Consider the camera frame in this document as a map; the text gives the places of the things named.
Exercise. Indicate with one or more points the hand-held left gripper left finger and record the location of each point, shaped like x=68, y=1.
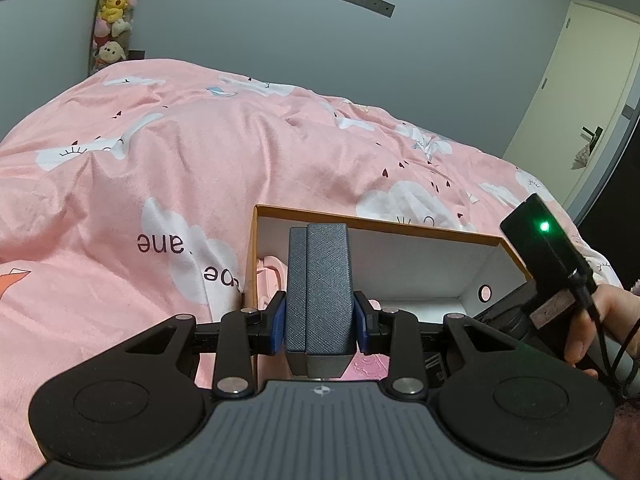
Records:
x=277, y=320

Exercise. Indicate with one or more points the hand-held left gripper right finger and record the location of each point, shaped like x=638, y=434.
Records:
x=361, y=322

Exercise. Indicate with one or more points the pink handheld device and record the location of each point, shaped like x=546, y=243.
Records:
x=272, y=280

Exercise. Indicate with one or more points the dark grey gift box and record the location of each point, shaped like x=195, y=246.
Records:
x=320, y=285

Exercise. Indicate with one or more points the yellow cardboard box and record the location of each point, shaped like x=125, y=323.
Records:
x=425, y=270

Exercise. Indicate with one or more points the person's right hand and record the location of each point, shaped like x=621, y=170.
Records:
x=620, y=310

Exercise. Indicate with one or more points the pink flat case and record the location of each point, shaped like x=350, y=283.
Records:
x=367, y=367

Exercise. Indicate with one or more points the hanging fabric charm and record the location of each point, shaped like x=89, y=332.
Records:
x=582, y=157

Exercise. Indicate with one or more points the cream door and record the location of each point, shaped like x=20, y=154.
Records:
x=550, y=110

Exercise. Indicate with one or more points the pink cloud printed blanket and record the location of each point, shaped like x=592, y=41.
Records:
x=150, y=160

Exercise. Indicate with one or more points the small black object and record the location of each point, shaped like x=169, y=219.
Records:
x=137, y=55

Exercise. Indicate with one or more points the clear tube of plush toys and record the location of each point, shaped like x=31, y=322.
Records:
x=112, y=10

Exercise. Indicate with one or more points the grey wall outlet strip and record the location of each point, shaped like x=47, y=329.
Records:
x=362, y=0

